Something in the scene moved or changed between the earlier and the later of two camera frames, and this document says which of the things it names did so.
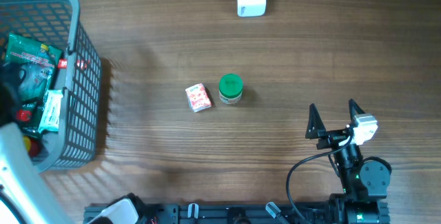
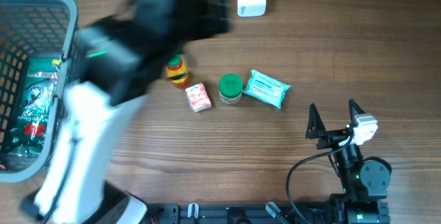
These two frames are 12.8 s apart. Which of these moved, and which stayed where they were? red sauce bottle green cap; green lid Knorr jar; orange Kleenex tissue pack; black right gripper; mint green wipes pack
Moved: red sauce bottle green cap; mint green wipes pack
Stayed: green lid Knorr jar; black right gripper; orange Kleenex tissue pack
